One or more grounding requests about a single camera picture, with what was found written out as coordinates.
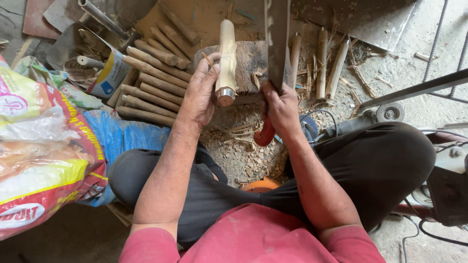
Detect machete with red handle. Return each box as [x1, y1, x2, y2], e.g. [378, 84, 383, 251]
[253, 0, 292, 147]

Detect ribbed steel rebar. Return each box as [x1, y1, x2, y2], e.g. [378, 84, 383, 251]
[422, 0, 450, 83]
[449, 28, 468, 98]

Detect dark flat metal bar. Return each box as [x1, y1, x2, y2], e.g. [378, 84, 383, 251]
[359, 68, 468, 111]

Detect metal machine with cables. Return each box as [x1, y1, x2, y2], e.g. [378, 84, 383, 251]
[393, 127, 468, 228]

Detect thin wood splinter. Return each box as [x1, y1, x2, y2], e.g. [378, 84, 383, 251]
[201, 51, 219, 75]

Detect pale wooden handle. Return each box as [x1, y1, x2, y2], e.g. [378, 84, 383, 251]
[215, 19, 239, 107]

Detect red yellow printed plastic sack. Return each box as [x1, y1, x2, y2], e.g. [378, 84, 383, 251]
[0, 55, 109, 241]

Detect reddish brown board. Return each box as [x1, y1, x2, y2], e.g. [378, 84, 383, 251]
[22, 0, 61, 40]

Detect orange round object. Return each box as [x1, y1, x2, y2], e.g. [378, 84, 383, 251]
[240, 177, 283, 193]

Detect grey metal pipe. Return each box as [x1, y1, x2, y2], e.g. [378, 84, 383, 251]
[78, 0, 142, 47]

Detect white blue yellow paper bag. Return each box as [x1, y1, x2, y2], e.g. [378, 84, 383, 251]
[64, 23, 131, 99]

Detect heap of wood chips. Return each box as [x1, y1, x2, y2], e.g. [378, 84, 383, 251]
[198, 103, 290, 184]

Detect peeled pale wooden stick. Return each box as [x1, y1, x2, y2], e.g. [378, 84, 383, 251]
[290, 32, 302, 90]
[325, 39, 350, 101]
[315, 27, 328, 100]

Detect wooden chopping block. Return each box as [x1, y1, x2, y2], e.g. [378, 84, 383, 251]
[193, 40, 294, 106]

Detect person's black trousers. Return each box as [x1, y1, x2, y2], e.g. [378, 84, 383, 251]
[108, 121, 438, 250]

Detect person's left hand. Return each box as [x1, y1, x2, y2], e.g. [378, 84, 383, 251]
[176, 53, 222, 128]

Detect blue plastic sack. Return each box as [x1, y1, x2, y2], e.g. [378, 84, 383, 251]
[78, 109, 172, 207]

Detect short white pipe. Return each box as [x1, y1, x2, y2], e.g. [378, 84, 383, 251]
[76, 55, 106, 70]

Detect person's right hand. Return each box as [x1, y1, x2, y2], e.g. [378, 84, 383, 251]
[261, 81, 305, 139]

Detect grey angle grinder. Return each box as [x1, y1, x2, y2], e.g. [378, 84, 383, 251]
[299, 102, 406, 144]

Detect grey metal sheet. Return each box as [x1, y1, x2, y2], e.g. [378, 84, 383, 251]
[292, 0, 418, 52]

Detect person's red shirt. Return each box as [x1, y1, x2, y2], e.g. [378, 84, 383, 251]
[118, 203, 387, 263]

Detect black cable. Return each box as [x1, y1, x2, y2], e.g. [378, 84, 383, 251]
[401, 215, 468, 263]

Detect pile of brown wooden sticks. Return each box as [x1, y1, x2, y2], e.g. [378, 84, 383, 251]
[115, 1, 202, 127]

